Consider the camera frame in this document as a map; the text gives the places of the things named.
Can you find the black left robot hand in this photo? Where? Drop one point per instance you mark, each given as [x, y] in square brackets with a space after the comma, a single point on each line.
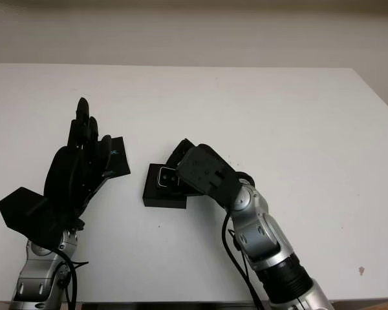
[68, 174]

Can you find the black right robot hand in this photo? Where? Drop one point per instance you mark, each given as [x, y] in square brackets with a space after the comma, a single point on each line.
[181, 151]

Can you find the small silver-rimmed camera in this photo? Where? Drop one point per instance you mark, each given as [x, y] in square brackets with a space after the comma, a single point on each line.
[166, 177]

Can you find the black RealSense box lid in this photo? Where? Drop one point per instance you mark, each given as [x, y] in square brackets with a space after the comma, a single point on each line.
[121, 158]

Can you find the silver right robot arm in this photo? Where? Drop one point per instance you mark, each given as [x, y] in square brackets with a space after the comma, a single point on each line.
[271, 245]

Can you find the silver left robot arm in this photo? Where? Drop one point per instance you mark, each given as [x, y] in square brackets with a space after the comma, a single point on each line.
[38, 277]

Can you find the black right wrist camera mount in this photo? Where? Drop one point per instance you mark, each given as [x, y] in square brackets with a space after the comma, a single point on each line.
[203, 168]

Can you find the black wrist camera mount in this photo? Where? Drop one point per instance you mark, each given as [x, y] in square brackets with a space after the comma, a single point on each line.
[22, 206]
[203, 168]

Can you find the black camera box base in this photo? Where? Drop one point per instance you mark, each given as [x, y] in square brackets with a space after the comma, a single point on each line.
[161, 201]

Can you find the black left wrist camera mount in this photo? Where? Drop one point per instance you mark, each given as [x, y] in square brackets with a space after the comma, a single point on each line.
[22, 206]

